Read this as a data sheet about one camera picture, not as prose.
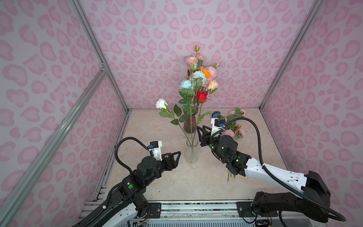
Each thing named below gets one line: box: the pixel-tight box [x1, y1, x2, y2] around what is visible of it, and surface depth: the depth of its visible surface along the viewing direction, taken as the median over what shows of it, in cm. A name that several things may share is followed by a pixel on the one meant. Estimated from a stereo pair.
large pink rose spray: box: [223, 107, 247, 138], surface depth 109 cm
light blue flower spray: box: [178, 70, 207, 143], surface depth 69 cm
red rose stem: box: [191, 90, 212, 146], surface depth 68 cm
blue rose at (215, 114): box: [211, 111, 221, 118], surface depth 112 cm
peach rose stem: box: [207, 79, 219, 95], surface depth 74 cm
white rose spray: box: [155, 97, 192, 147], surface depth 70 cm
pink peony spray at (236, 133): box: [222, 128, 246, 140], surface depth 102 cm
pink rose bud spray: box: [185, 45, 204, 67], surface depth 82 cm
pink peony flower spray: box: [205, 66, 217, 83], surface depth 80 cm
